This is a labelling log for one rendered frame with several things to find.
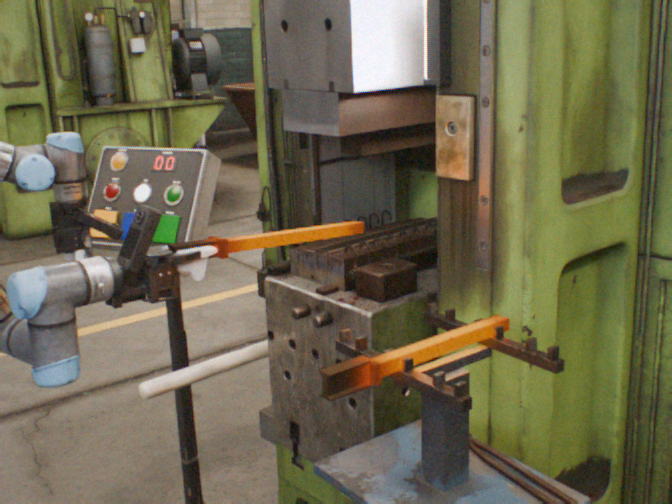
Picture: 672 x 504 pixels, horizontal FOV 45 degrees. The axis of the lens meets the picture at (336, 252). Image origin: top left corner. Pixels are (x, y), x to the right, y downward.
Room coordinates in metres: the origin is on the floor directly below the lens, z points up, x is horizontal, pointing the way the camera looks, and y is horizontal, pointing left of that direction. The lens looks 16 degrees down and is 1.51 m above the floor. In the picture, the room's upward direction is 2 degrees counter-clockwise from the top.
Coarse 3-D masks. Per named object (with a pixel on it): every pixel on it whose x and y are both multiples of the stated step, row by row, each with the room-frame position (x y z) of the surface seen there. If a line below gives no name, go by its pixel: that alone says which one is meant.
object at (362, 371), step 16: (480, 320) 1.35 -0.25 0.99; (496, 320) 1.35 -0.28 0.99; (448, 336) 1.29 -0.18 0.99; (464, 336) 1.29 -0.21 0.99; (480, 336) 1.31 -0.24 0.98; (400, 352) 1.22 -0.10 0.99; (416, 352) 1.22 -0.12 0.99; (432, 352) 1.25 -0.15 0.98; (448, 352) 1.27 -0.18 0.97; (336, 368) 1.15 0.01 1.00; (352, 368) 1.15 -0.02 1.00; (368, 368) 1.17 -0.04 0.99; (384, 368) 1.18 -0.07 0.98; (400, 368) 1.20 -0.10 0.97; (336, 384) 1.14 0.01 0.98; (352, 384) 1.16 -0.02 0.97; (368, 384) 1.17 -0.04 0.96
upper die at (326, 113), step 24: (288, 96) 1.90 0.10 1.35; (312, 96) 1.84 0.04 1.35; (336, 96) 1.77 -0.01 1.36; (360, 96) 1.81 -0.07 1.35; (384, 96) 1.86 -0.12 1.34; (408, 96) 1.91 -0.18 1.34; (432, 96) 1.97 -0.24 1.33; (288, 120) 1.90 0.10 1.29; (312, 120) 1.84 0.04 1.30; (336, 120) 1.78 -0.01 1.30; (360, 120) 1.81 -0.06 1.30; (384, 120) 1.86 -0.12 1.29; (408, 120) 1.91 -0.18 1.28; (432, 120) 1.97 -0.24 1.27
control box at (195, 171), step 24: (120, 168) 2.21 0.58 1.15; (144, 168) 2.18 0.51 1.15; (192, 168) 2.12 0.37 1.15; (216, 168) 2.17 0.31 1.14; (96, 192) 2.20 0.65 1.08; (120, 192) 2.17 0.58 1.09; (192, 192) 2.08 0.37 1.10; (120, 216) 2.13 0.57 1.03; (192, 216) 2.05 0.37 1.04; (96, 240) 2.13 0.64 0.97; (120, 240) 2.10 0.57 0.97; (192, 240) 2.04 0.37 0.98
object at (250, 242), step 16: (336, 224) 1.63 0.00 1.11; (352, 224) 1.64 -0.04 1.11; (208, 240) 1.43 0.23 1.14; (224, 240) 1.42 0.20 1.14; (240, 240) 1.45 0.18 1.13; (256, 240) 1.48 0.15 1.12; (272, 240) 1.50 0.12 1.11; (288, 240) 1.53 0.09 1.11; (304, 240) 1.55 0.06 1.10; (224, 256) 1.42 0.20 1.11
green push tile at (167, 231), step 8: (168, 216) 2.07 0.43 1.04; (176, 216) 2.06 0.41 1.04; (160, 224) 2.07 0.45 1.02; (168, 224) 2.06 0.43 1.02; (176, 224) 2.05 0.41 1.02; (160, 232) 2.05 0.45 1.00; (168, 232) 2.04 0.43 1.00; (176, 232) 2.04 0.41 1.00; (152, 240) 2.05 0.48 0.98; (160, 240) 2.04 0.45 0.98; (168, 240) 2.03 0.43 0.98
